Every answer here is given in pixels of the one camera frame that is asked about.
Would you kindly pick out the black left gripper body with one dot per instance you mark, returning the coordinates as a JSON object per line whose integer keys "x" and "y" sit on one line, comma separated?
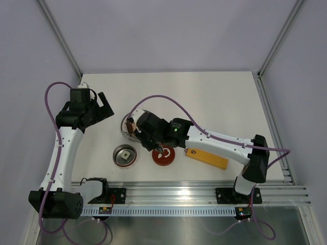
{"x": 97, "y": 114}

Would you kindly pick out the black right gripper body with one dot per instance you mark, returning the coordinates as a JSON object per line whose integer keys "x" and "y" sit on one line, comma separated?
{"x": 150, "y": 142}

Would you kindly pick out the red round lunch box lid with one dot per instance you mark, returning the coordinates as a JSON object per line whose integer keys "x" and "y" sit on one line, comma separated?
{"x": 165, "y": 158}

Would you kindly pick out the sushi roll piece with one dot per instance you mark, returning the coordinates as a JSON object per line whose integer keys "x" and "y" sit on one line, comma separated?
{"x": 125, "y": 155}

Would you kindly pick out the metal tongs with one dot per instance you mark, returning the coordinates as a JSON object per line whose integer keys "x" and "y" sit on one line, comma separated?
{"x": 160, "y": 148}

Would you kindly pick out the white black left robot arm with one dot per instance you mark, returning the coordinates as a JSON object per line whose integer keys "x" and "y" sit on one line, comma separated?
{"x": 56, "y": 198}

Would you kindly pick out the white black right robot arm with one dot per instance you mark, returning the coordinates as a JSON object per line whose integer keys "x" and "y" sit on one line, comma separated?
{"x": 248, "y": 152}

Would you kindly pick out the round steel lunch box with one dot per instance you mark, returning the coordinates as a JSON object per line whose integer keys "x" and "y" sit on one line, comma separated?
{"x": 116, "y": 156}

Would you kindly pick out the brown food piece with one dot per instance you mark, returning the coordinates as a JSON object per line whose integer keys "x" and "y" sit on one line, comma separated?
{"x": 131, "y": 127}

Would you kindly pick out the round food plate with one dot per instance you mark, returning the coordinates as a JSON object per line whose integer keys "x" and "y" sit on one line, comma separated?
{"x": 123, "y": 129}

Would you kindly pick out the yellow cutlery case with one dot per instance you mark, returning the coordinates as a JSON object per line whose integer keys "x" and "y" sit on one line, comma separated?
{"x": 207, "y": 158}

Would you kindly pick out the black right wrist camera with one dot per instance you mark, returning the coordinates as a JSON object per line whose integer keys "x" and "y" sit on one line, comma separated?
{"x": 150, "y": 123}

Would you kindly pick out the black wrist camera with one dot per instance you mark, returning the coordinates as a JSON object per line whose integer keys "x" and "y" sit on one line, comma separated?
{"x": 150, "y": 123}
{"x": 80, "y": 95}

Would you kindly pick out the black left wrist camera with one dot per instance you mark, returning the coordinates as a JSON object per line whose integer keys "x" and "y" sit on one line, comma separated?
{"x": 80, "y": 95}

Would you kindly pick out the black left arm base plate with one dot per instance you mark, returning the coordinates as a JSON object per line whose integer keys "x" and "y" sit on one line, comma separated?
{"x": 112, "y": 195}

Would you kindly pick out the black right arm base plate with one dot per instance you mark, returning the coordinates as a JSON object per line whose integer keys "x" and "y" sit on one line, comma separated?
{"x": 227, "y": 195}

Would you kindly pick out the white slotted cable duct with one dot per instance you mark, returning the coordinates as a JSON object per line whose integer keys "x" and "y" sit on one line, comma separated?
{"x": 187, "y": 211}

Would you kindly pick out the aluminium front rail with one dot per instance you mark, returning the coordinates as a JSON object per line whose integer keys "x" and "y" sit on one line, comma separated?
{"x": 202, "y": 193}

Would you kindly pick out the aluminium frame post right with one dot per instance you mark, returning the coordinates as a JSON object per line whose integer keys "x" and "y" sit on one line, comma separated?
{"x": 281, "y": 36}

